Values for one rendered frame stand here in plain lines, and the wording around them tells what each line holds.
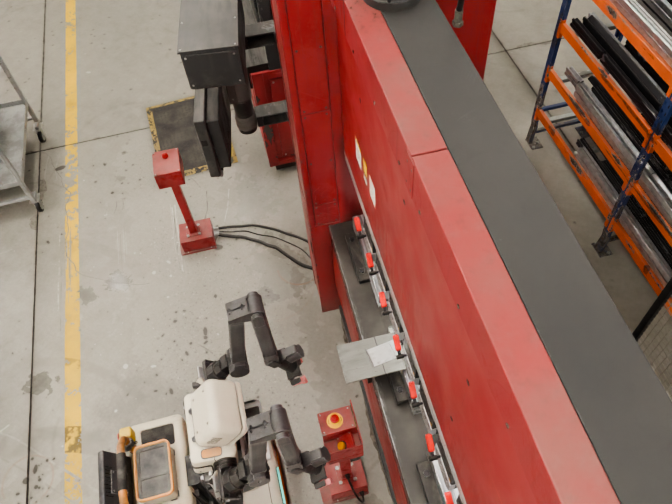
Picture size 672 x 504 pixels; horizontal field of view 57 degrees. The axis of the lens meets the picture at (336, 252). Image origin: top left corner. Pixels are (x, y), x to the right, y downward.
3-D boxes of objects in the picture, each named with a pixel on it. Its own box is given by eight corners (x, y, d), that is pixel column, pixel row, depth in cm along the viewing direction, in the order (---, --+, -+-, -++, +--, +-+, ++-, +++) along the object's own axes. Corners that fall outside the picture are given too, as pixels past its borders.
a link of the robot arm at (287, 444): (266, 406, 191) (272, 440, 185) (284, 402, 192) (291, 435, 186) (283, 451, 226) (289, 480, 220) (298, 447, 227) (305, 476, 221)
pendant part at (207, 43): (221, 124, 343) (181, -19, 274) (265, 119, 343) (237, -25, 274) (220, 193, 313) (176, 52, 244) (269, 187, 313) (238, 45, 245)
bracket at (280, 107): (255, 115, 340) (253, 105, 334) (298, 106, 342) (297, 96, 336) (267, 166, 317) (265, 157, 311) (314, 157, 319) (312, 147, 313)
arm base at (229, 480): (216, 465, 222) (221, 499, 216) (231, 456, 219) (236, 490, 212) (234, 467, 229) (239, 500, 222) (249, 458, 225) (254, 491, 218)
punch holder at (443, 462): (434, 450, 225) (437, 434, 211) (456, 444, 225) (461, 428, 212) (447, 491, 216) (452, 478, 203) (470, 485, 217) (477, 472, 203)
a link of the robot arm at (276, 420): (241, 410, 188) (247, 442, 183) (285, 401, 191) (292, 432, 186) (243, 461, 223) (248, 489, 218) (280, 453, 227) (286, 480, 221)
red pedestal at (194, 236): (178, 233, 440) (142, 150, 373) (213, 226, 443) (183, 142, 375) (181, 256, 429) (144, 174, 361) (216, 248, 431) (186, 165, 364)
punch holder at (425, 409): (417, 399, 236) (419, 381, 223) (438, 394, 237) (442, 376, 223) (429, 437, 227) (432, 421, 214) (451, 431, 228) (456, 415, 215)
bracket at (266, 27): (239, 38, 300) (236, 26, 294) (288, 29, 302) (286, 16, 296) (251, 91, 277) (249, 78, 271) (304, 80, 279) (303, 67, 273)
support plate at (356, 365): (336, 346, 272) (336, 345, 271) (394, 333, 274) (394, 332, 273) (346, 384, 261) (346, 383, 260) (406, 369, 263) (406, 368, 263)
